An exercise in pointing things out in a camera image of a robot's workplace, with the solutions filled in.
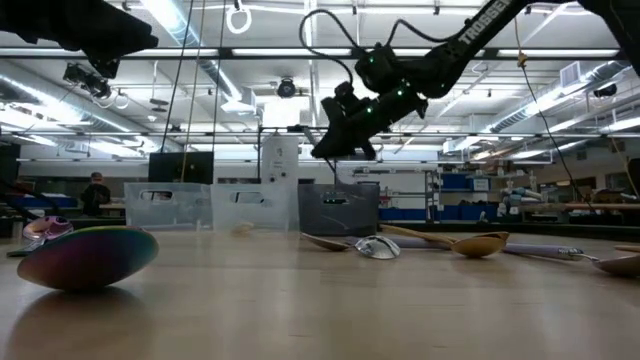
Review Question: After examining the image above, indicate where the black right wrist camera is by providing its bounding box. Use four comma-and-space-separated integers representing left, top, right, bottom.
322, 82, 362, 121

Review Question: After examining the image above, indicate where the black hanging cable yellow tag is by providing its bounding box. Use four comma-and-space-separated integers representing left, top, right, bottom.
508, 0, 596, 214

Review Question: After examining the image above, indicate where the blue storage bin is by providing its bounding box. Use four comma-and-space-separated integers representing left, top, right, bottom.
14, 194, 79, 209
439, 203, 501, 222
442, 173, 471, 191
374, 207, 431, 222

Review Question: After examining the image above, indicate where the wooden workbench top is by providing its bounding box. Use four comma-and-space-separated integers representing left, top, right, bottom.
519, 201, 640, 212

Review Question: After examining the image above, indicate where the iridescent rainbow spoon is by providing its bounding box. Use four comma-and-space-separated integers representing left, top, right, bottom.
17, 225, 160, 293
6, 215, 75, 259

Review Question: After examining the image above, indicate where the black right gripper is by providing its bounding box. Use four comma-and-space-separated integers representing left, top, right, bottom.
310, 89, 430, 161

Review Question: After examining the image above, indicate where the white ceiling vent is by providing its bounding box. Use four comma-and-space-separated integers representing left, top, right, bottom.
559, 61, 583, 90

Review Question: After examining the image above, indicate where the dark grey plastic bin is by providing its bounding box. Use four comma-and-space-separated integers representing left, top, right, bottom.
298, 183, 380, 237

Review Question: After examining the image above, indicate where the clear plastic bin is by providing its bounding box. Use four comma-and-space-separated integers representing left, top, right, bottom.
209, 183, 300, 233
123, 182, 214, 232

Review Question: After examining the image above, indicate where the person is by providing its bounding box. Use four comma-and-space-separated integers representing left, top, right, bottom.
80, 171, 113, 218

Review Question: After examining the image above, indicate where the silver ceiling air duct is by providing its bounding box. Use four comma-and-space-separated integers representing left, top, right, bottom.
142, 0, 259, 116
487, 59, 640, 134

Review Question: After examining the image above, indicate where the black monitor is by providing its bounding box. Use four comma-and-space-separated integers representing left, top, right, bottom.
148, 151, 215, 185

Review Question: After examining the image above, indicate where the white hanging cable ring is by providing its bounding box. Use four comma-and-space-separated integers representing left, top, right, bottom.
225, 0, 253, 36

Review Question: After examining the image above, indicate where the overhead light bar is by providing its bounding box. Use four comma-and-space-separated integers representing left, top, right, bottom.
0, 46, 640, 62

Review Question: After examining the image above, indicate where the black ceiling mounted device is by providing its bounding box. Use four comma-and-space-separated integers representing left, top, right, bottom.
62, 62, 132, 110

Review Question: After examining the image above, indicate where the white equipment cabinet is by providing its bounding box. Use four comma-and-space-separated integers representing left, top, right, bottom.
260, 135, 300, 186

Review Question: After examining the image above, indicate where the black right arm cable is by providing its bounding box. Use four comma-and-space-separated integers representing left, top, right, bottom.
298, 8, 454, 84

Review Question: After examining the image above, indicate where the black equipment cabinet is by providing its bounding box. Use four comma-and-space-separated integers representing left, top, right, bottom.
0, 143, 22, 184

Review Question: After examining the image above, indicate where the black round ceiling camera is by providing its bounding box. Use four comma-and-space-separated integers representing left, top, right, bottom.
277, 77, 298, 100

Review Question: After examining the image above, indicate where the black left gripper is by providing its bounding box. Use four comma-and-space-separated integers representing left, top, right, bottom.
49, 0, 160, 79

